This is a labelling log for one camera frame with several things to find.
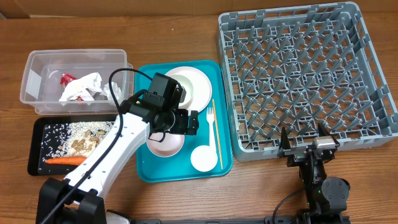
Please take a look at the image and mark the pink bowl with food scraps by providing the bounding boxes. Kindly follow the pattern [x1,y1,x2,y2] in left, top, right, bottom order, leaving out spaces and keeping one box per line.
[146,133,185,157]

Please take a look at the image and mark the white plastic fork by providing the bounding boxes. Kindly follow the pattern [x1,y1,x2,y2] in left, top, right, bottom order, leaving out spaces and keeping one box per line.
[206,107,216,154]

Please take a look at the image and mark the large pink plate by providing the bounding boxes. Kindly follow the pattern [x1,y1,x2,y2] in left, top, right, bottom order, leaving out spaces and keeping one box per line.
[166,67,213,112]

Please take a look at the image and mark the wooden chopstick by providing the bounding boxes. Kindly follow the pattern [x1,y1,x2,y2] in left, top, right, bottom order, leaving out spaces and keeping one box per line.
[212,99,224,170]

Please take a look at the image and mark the foil wrapper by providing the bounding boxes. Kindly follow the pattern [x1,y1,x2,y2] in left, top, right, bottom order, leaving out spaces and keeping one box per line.
[100,82,122,100]

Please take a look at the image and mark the small white cup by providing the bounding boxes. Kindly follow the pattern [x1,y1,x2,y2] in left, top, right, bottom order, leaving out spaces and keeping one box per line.
[190,145,218,172]

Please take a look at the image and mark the white napkin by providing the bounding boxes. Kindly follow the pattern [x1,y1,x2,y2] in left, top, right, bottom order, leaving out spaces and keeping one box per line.
[59,72,102,102]

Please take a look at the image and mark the orange carrot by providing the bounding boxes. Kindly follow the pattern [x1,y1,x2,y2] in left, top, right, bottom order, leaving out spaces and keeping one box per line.
[45,156,86,166]

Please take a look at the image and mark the red wrapper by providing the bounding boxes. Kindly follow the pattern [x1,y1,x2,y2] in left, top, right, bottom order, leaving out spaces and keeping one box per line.
[59,73,83,101]

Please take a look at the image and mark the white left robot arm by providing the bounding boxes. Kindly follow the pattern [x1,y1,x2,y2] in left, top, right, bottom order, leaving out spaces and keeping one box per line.
[36,90,199,223]

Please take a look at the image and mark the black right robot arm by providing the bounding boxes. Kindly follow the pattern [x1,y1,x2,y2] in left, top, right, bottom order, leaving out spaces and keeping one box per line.
[271,123,350,223]

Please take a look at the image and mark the grey dishwasher rack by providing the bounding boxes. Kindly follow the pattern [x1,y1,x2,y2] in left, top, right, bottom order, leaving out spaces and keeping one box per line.
[218,2,397,161]

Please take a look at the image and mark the clear plastic waste bin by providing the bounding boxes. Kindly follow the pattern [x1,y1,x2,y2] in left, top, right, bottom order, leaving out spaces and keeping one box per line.
[20,49,132,115]

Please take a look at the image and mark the teal serving tray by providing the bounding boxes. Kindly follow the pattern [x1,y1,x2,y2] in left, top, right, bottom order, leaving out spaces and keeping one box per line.
[134,60,233,183]

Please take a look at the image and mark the spilled rice and nut scraps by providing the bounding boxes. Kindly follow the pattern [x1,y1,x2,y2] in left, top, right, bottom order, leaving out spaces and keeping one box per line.
[51,121,113,158]

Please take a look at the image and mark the black tray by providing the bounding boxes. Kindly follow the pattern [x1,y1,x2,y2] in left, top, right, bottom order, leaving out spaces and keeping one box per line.
[27,114,116,176]

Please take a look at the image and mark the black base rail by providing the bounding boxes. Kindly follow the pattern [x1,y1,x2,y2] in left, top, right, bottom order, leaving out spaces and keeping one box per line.
[124,216,312,224]

